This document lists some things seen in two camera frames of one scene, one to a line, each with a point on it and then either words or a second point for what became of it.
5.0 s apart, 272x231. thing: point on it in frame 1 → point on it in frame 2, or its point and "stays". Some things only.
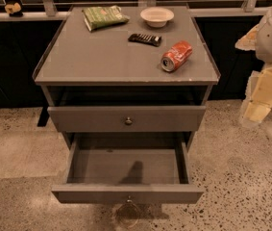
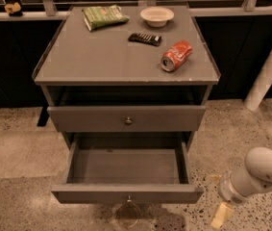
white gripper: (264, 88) → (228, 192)
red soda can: (176, 55) stays
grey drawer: (128, 171) stays
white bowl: (157, 16) stays
